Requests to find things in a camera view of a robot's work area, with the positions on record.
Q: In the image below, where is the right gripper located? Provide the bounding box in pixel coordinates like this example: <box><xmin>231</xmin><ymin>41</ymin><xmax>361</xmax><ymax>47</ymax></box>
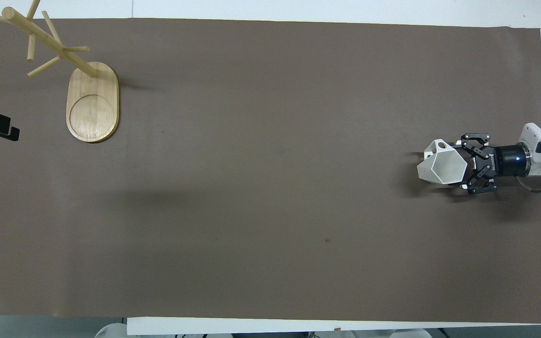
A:
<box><xmin>455</xmin><ymin>133</ymin><xmax>529</xmax><ymax>195</ymax></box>

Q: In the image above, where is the white faceted cup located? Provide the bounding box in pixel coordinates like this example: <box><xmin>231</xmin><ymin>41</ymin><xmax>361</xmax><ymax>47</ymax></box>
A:
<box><xmin>423</xmin><ymin>139</ymin><xmax>470</xmax><ymax>185</ymax></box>

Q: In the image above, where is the wooden cup rack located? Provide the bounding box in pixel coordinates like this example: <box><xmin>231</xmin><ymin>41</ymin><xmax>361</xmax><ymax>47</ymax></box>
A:
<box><xmin>0</xmin><ymin>0</ymin><xmax>120</xmax><ymax>144</ymax></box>

